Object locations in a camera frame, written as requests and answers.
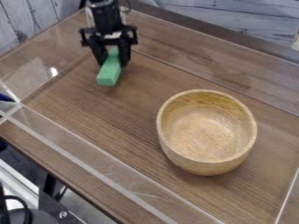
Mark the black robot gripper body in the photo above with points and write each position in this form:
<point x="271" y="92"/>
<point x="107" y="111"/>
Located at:
<point x="110" y="30"/>

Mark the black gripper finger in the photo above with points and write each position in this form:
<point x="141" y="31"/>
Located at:
<point x="125" y="52"/>
<point x="101" y="52"/>

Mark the blue object at edge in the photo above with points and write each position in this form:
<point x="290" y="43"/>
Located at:
<point x="6" y="98"/>

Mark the brown wooden bowl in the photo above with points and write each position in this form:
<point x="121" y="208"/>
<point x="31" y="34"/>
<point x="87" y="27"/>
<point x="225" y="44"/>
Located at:
<point x="207" y="131"/>

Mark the green rectangular block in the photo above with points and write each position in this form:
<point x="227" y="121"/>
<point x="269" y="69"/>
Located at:
<point x="110" y="70"/>

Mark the clear acrylic tray enclosure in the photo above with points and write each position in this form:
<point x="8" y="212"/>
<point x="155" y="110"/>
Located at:
<point x="91" y="134"/>

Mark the grey metal base plate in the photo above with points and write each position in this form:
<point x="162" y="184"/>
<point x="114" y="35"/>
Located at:
<point x="57" y="210"/>

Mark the black table leg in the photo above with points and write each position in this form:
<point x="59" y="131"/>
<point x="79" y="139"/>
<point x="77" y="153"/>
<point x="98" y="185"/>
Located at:
<point x="50" y="184"/>

